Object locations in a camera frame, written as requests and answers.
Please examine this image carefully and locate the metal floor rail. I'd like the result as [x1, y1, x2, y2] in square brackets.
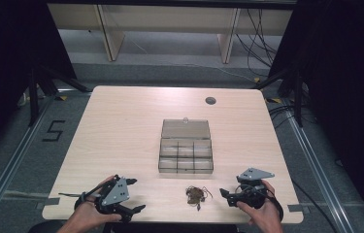
[282, 98, 356, 233]
[0, 95, 56, 231]

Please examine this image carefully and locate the bundle of black cables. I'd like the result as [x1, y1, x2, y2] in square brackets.
[235, 8, 283, 79]

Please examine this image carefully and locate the grey tape strip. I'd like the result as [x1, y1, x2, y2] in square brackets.
[287, 204, 306, 213]
[35, 197, 61, 210]

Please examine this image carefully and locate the brown string necklace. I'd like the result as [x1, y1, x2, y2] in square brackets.
[184, 184, 214, 212]

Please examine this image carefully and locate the beige wooden desk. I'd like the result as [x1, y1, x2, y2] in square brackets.
[47, 3, 294, 64]

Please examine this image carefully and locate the black metal stand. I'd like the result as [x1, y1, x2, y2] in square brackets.
[252, 66, 306, 128]
[26, 63, 92, 128]

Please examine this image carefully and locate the person's left hand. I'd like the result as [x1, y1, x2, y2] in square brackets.
[70, 175, 123, 229]

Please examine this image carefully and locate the clear plastic compartment box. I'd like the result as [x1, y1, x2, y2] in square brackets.
[157, 116, 215, 175]

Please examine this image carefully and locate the grey cable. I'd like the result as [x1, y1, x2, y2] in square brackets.
[58, 192, 86, 199]

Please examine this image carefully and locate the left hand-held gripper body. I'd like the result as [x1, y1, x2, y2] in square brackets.
[93, 174, 134, 224]

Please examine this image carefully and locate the black curtain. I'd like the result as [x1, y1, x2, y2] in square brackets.
[0, 0, 78, 168]
[268, 0, 364, 233]

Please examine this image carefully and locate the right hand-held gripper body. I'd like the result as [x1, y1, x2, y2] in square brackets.
[227, 167, 276, 210]

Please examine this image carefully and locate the person's right hand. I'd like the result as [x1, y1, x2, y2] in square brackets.
[236, 179, 284, 232]

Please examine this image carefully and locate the black wrist strap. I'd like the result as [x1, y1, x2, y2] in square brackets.
[265, 188, 284, 223]

